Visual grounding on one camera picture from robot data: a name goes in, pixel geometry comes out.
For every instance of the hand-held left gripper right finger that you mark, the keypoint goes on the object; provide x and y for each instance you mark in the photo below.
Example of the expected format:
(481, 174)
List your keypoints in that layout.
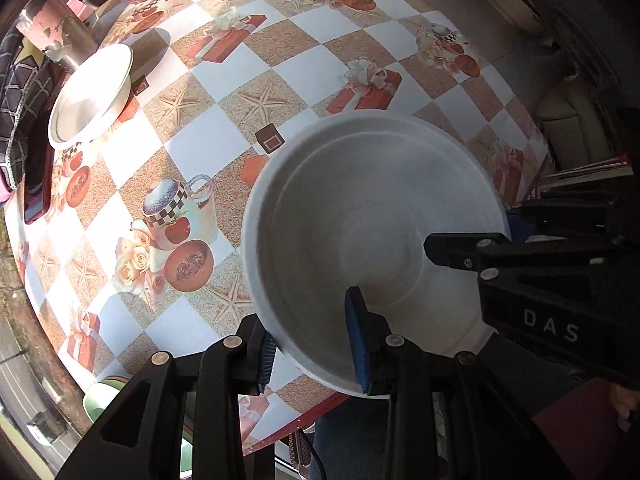
(357, 340)

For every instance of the red phone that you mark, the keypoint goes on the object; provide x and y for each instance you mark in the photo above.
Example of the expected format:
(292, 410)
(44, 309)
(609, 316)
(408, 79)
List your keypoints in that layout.
(37, 195)

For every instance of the wooden board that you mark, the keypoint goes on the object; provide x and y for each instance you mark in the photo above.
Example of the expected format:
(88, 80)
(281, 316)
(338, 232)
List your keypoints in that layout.
(515, 5)

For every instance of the person's right hand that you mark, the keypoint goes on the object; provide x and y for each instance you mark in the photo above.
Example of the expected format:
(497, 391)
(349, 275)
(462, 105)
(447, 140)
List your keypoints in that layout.
(627, 407)

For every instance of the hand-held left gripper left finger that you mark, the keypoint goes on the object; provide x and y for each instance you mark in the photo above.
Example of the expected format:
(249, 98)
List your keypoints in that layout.
(266, 365)

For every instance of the dark quilted cloth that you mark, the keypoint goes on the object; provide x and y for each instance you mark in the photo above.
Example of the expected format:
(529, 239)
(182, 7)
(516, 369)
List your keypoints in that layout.
(20, 110)

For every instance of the stack of books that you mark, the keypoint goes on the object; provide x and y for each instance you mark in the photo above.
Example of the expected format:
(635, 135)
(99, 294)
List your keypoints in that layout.
(585, 175)

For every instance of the checkered printed tablecloth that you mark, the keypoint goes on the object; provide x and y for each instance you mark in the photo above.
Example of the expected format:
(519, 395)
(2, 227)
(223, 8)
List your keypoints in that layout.
(200, 85)

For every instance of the metal pot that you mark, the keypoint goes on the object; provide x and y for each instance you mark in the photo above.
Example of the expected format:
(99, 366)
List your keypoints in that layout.
(55, 35)

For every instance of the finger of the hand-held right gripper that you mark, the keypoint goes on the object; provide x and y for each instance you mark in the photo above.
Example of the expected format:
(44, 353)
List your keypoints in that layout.
(565, 217)
(455, 252)

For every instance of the white paper bowl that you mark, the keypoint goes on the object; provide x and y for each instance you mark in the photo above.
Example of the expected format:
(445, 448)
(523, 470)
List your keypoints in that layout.
(85, 100)
(325, 200)

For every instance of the patterned slipper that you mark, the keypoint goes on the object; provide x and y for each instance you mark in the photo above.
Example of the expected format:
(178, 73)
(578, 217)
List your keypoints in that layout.
(300, 447)

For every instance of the person's leg in jeans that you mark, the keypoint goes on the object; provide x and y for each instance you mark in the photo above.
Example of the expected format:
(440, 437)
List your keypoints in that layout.
(350, 435)

